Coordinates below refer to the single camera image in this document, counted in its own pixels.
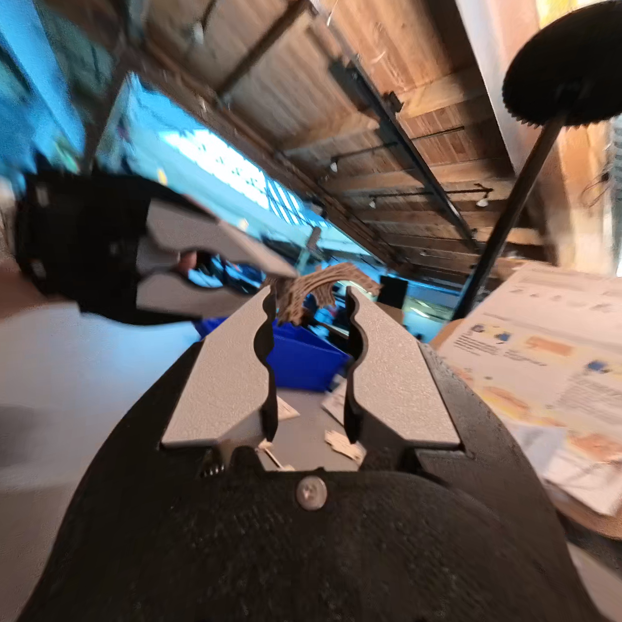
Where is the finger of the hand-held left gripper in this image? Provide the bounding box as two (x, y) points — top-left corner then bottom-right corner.
(136, 271), (267, 320)
(146, 199), (299, 280)

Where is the blue divided plastic bin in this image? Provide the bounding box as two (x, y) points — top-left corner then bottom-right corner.
(194, 316), (351, 392)

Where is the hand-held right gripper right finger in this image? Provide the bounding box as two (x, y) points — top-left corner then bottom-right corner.
(343, 286), (461, 449)

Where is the wooden tower base model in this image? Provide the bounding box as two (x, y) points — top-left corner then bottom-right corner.
(266, 262), (383, 325)

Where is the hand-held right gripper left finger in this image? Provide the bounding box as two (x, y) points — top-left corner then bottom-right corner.
(161, 286), (279, 448)

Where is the large printed instruction sheet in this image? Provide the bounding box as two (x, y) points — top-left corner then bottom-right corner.
(437, 262), (622, 467)

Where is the person's left forearm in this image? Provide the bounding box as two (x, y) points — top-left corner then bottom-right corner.
(0, 260), (81, 319)

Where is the black stand with round disc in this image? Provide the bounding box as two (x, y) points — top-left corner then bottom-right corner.
(452, 0), (622, 321)

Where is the black monitor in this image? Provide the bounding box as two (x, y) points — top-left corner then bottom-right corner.
(376, 275), (410, 310)

